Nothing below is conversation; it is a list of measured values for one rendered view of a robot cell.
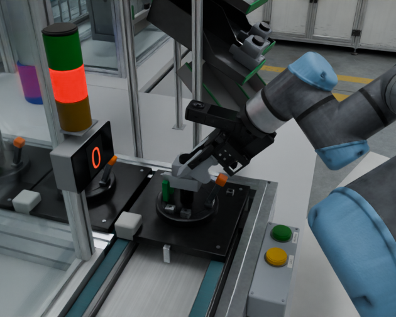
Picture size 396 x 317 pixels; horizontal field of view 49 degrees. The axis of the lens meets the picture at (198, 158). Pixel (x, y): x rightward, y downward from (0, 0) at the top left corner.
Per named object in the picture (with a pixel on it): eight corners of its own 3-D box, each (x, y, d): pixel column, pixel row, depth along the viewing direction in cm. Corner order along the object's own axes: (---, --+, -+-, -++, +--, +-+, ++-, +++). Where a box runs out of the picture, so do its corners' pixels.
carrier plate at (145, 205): (250, 192, 105) (250, 185, 104) (224, 263, 86) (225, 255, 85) (158, 175, 111) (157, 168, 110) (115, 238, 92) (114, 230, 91)
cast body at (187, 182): (203, 180, 95) (203, 153, 91) (197, 192, 91) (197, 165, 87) (168, 174, 97) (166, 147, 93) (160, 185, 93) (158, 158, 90)
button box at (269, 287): (297, 247, 96) (300, 226, 93) (282, 326, 80) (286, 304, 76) (265, 240, 98) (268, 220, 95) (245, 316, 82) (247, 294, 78)
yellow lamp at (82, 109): (97, 119, 71) (93, 92, 68) (82, 134, 67) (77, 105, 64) (71, 115, 72) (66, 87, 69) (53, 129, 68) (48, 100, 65)
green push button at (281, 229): (291, 233, 93) (293, 226, 92) (289, 246, 90) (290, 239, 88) (273, 229, 94) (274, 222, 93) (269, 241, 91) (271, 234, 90)
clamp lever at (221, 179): (214, 200, 95) (228, 176, 91) (212, 205, 94) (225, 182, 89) (200, 192, 95) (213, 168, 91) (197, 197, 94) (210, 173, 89)
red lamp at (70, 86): (93, 91, 68) (89, 61, 65) (77, 104, 64) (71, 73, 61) (66, 87, 69) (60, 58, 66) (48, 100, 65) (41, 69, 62)
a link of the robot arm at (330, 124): (394, 136, 66) (352, 78, 68) (330, 175, 69) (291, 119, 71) (388, 138, 74) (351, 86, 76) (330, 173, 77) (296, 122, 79)
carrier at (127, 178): (153, 173, 111) (149, 131, 105) (109, 236, 92) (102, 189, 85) (70, 158, 118) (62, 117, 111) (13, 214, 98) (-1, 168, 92)
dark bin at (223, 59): (261, 67, 109) (276, 43, 105) (241, 86, 100) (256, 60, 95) (173, 7, 113) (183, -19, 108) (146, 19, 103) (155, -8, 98)
